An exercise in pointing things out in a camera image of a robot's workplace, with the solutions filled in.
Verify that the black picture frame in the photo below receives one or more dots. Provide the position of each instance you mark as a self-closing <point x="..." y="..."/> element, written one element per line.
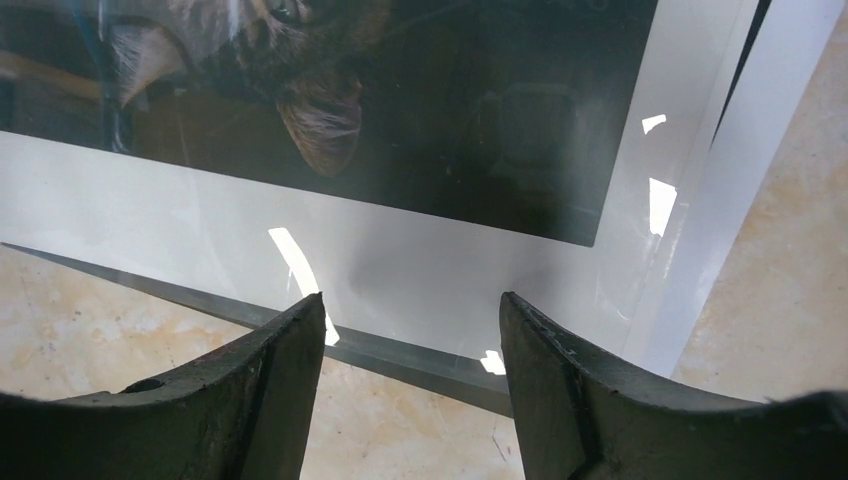
<point x="457" y="377"/>

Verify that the white mat board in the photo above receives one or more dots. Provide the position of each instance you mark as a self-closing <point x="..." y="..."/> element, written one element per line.
<point x="716" y="92"/>

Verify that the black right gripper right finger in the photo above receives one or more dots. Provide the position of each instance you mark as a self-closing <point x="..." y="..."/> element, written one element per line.
<point x="581" y="412"/>

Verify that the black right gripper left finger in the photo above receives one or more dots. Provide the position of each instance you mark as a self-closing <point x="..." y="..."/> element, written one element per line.
<point x="241" y="411"/>

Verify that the cat photo print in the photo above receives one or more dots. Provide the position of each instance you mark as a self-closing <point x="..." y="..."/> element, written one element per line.
<point x="507" y="114"/>

